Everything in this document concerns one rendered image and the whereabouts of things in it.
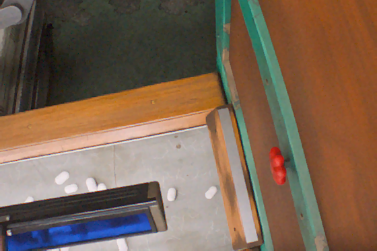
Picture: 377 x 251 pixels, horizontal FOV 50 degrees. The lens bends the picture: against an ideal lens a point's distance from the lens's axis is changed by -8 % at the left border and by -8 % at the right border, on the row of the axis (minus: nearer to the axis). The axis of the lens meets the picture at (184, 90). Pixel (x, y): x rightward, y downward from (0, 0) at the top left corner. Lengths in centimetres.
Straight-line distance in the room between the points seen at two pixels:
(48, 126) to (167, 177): 32
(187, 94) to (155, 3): 111
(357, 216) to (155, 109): 73
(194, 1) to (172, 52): 29
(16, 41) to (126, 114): 80
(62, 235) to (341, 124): 46
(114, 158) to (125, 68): 95
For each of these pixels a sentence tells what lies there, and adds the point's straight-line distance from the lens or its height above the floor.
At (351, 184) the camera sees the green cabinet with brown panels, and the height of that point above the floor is 139.
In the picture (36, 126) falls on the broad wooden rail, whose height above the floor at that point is 76.
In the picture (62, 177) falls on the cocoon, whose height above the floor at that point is 76.
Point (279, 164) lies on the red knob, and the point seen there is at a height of 126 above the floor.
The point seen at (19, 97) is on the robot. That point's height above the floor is 34.
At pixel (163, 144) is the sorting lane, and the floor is 74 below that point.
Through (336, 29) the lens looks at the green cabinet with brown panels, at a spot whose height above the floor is 145.
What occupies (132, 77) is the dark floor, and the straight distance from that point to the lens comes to 190.
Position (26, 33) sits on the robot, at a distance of 174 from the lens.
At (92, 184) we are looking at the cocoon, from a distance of 99.
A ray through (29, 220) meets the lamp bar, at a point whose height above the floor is 111.
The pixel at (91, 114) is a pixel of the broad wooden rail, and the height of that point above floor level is 76.
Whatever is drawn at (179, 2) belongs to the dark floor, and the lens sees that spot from 206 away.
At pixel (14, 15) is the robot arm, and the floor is 103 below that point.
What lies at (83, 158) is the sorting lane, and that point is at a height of 74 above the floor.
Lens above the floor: 170
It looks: 68 degrees down
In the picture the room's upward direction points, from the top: 10 degrees counter-clockwise
